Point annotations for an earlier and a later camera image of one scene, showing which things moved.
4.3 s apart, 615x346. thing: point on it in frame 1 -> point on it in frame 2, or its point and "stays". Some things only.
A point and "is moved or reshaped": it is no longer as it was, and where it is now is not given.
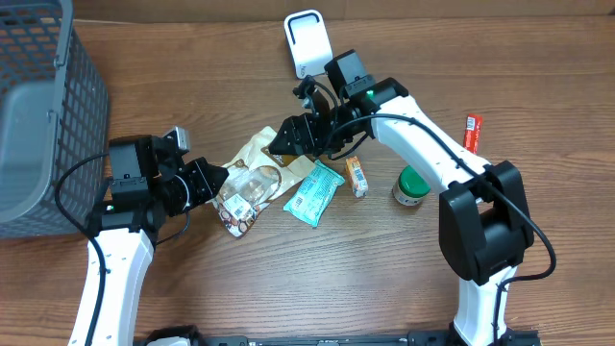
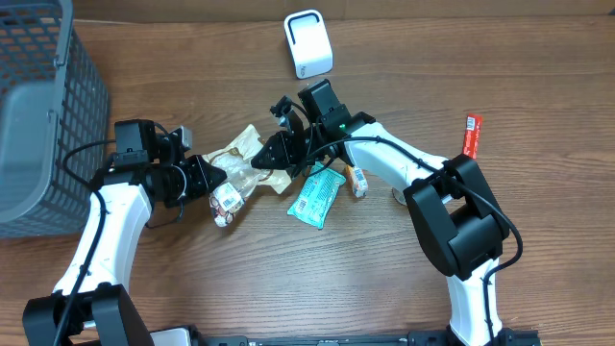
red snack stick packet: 473,125 stays
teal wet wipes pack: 313,195 stays
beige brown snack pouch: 253,177 is moved or reshaped
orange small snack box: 356,177 stays
